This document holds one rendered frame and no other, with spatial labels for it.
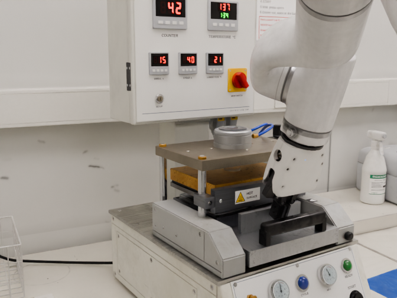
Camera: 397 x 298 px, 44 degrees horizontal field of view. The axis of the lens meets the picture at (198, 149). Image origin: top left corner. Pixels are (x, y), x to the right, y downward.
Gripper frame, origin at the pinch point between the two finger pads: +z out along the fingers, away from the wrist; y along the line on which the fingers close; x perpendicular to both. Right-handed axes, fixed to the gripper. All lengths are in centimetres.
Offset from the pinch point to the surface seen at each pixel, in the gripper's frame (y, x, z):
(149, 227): -14.7, 20.8, 16.2
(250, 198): -3.2, 5.0, 0.1
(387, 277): 41.1, -4.5, 26.0
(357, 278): 14.0, -12.0, 11.0
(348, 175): 89, 48, 36
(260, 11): 46, 73, -19
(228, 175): -3.5, 12.5, -0.6
